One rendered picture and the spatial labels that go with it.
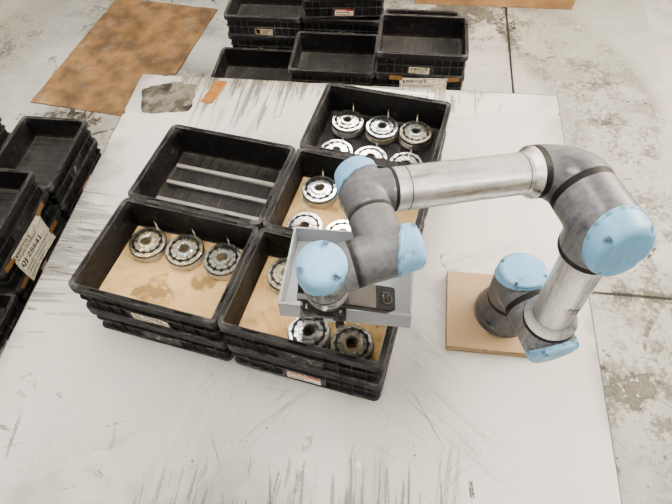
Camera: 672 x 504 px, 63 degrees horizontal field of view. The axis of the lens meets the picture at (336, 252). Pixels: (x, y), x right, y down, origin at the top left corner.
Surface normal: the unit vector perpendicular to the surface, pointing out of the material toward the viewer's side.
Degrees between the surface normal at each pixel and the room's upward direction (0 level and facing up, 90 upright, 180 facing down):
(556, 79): 0
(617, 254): 83
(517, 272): 6
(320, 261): 17
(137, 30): 0
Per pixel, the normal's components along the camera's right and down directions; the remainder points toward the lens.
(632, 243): 0.25, 0.74
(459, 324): -0.04, -0.56
